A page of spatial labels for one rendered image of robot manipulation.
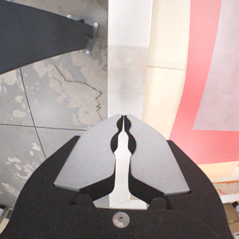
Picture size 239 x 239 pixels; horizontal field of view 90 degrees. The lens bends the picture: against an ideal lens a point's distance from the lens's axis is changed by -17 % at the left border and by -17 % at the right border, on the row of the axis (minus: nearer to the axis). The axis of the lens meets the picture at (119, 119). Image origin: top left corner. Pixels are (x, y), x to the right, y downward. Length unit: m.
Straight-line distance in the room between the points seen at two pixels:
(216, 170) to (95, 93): 1.07
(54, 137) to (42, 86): 0.56
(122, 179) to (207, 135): 0.15
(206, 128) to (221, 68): 0.09
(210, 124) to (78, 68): 1.08
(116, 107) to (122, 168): 0.10
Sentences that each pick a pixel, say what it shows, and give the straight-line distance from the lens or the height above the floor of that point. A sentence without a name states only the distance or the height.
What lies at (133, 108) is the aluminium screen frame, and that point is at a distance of 0.15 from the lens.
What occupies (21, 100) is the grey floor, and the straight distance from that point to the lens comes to 1.59.
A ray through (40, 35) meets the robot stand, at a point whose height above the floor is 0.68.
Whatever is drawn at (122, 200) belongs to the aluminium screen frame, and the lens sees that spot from 0.29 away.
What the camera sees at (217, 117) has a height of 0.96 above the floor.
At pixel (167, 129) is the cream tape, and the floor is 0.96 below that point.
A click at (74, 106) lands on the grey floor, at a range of 1.33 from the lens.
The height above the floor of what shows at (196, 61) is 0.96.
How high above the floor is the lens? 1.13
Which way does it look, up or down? 59 degrees down
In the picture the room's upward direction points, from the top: 175 degrees counter-clockwise
